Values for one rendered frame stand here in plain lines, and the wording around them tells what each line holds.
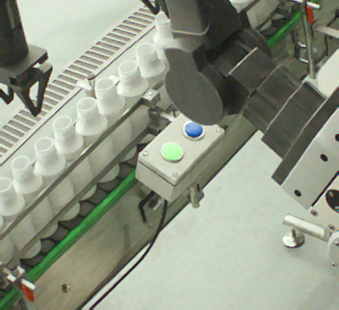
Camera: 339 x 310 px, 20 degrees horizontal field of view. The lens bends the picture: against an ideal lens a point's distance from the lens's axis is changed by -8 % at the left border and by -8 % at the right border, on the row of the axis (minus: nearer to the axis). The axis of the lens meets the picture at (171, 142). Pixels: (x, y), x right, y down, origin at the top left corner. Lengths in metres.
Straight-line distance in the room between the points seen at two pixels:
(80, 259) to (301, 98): 0.88
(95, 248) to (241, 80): 0.87
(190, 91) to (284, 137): 0.11
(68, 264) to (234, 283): 1.22
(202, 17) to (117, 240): 0.93
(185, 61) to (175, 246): 2.09
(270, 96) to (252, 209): 2.14
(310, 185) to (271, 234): 2.04
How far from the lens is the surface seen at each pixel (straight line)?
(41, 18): 4.30
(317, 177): 1.05
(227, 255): 3.06
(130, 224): 1.92
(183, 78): 1.07
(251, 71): 1.06
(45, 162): 1.74
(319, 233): 2.94
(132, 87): 1.86
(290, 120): 1.04
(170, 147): 1.73
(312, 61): 2.21
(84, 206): 1.84
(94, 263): 1.88
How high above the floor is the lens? 2.25
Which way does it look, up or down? 40 degrees down
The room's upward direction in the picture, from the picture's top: 12 degrees counter-clockwise
